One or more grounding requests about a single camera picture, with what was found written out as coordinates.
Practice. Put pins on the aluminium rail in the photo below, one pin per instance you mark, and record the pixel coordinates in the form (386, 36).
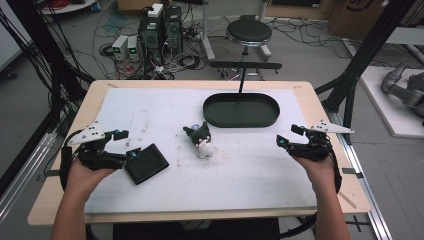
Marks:
(370, 200)
(23, 180)

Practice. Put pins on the black round stool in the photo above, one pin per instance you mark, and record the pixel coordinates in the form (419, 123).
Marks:
(249, 31)

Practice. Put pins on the black and white plush toy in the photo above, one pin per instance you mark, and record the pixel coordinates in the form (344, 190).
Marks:
(204, 143)

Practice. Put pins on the person's dark clothing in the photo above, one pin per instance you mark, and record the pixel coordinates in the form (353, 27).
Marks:
(200, 231)

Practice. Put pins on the black bracket on table edge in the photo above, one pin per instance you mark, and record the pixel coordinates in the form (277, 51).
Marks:
(352, 172)

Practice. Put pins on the black square pouch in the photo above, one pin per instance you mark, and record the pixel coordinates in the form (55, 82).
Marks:
(146, 164)

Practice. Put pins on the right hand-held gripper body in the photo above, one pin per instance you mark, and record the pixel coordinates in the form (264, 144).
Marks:
(315, 148)

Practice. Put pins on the person's left hand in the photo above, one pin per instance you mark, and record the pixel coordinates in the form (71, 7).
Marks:
(83, 180)

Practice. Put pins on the white box on computer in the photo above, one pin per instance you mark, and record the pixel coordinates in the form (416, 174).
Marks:
(155, 10)

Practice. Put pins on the white table mat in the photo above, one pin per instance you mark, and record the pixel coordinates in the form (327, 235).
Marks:
(233, 183)

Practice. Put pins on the grey power supply unit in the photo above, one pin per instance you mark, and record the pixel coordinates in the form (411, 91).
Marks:
(133, 48)
(120, 46)

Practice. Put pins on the black computer tower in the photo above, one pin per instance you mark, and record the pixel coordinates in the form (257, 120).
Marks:
(173, 28)
(150, 38)

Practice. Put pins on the brown cardboard box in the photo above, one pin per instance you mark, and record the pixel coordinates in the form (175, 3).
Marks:
(353, 20)

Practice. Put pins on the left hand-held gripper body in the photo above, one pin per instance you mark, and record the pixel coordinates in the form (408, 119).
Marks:
(96, 160)

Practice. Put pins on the black oval tray with hanger stand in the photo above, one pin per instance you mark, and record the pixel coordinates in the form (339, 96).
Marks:
(241, 111)

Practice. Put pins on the white floor platform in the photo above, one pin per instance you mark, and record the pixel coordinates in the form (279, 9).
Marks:
(390, 113)

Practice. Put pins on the person's right hand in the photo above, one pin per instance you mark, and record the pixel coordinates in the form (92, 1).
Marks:
(321, 175)

